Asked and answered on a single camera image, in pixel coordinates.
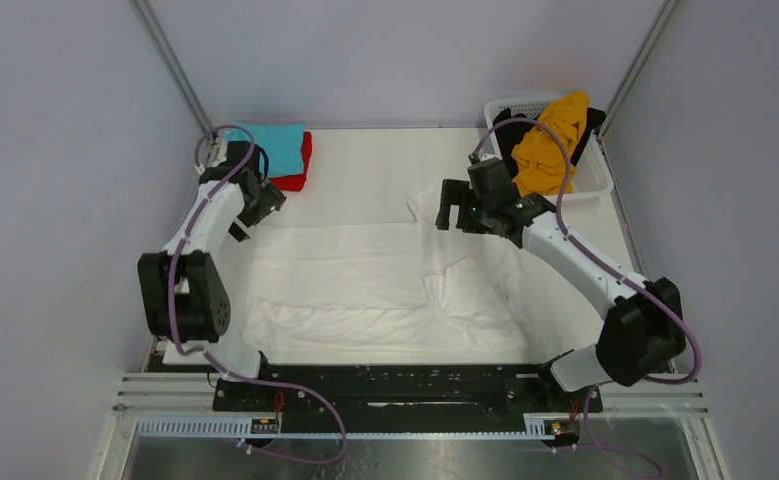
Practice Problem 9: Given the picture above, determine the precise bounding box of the white t shirt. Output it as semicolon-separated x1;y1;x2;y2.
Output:
241;182;530;363

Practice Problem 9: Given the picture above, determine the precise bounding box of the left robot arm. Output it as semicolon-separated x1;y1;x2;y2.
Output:
137;140;286;411

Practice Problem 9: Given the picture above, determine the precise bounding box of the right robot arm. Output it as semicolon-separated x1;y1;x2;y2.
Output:
435;158;686;412

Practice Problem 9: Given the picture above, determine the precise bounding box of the folded red t shirt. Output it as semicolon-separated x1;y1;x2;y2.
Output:
269;131;314;194

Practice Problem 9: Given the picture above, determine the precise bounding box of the folded cyan t shirt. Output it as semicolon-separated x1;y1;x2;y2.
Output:
237;122;306;178

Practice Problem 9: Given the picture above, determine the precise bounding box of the yellow t shirt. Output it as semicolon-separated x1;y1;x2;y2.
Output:
511;91;589;196

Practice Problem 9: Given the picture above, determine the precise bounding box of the black t shirt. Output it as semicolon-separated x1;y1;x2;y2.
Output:
495;106;606;180

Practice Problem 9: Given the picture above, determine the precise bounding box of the white plastic basket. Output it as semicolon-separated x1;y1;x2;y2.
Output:
483;92;614;203

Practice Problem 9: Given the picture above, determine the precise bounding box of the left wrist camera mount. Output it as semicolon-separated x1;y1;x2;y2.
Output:
202;132;226;167

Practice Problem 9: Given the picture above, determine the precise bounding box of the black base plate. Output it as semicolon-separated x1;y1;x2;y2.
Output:
212;364;603;435

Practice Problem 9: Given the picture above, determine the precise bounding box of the left metal frame post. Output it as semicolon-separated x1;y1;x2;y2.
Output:
128;0;213;132

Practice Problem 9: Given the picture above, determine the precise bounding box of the metal frame post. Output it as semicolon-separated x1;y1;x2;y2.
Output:
597;0;680;139
128;0;213;132

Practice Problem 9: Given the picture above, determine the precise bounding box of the white slotted cable duct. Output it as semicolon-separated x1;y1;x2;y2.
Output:
136;414;579;441

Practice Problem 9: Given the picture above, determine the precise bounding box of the right metal frame post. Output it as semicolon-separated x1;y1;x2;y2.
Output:
597;0;680;139

